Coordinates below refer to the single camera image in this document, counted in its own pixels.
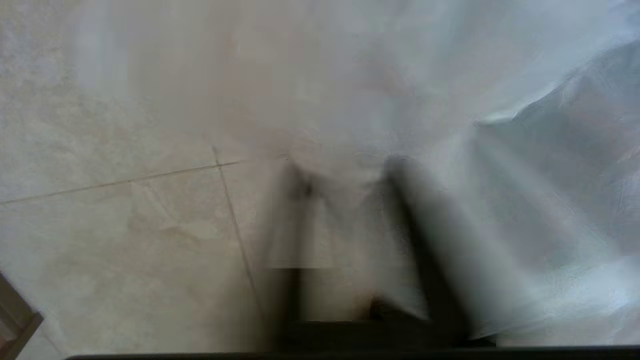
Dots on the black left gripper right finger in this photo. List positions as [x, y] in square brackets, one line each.
[435, 290]

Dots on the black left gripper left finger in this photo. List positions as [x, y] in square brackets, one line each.
[292, 300]

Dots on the white trash bag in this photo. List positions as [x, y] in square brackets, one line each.
[450, 100]

